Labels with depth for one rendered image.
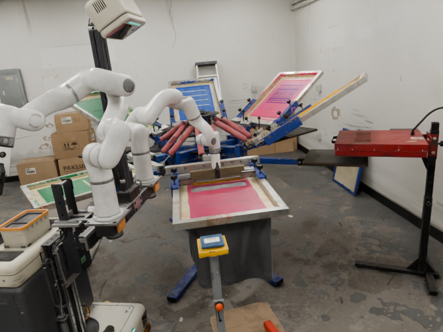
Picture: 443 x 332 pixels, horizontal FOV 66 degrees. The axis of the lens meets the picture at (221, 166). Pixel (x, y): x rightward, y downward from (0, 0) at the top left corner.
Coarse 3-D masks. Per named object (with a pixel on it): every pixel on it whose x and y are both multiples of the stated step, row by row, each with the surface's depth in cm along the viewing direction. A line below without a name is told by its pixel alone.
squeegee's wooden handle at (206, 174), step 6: (222, 168) 222; (228, 168) 223; (234, 168) 223; (240, 168) 224; (192, 174) 221; (198, 174) 221; (204, 174) 222; (210, 174) 222; (222, 174) 223; (228, 174) 224; (234, 174) 224; (240, 174) 225
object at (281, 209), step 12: (264, 180) 212; (276, 204) 180; (180, 216) 176; (216, 216) 169; (228, 216) 168; (240, 216) 168; (252, 216) 169; (264, 216) 170; (276, 216) 171; (180, 228) 166; (192, 228) 167
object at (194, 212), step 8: (200, 184) 226; (208, 184) 225; (216, 184) 223; (192, 192) 213; (200, 192) 212; (208, 192) 211; (216, 192) 210; (192, 200) 201; (192, 208) 190; (216, 208) 187; (224, 208) 186; (192, 216) 180; (200, 216) 179
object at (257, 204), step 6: (234, 180) 228; (240, 180) 227; (246, 180) 226; (240, 186) 216; (246, 186) 215; (222, 192) 209; (252, 192) 205; (252, 198) 196; (258, 198) 195; (240, 204) 189; (246, 204) 189; (252, 204) 188; (258, 204) 187; (228, 210) 183; (234, 210) 182; (240, 210) 182; (246, 210) 181
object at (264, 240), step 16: (224, 224) 178; (240, 224) 180; (256, 224) 181; (192, 240) 179; (240, 240) 184; (256, 240) 186; (224, 256) 184; (240, 256) 186; (256, 256) 189; (208, 272) 187; (224, 272) 187; (240, 272) 190; (256, 272) 192; (272, 272) 191; (208, 288) 189
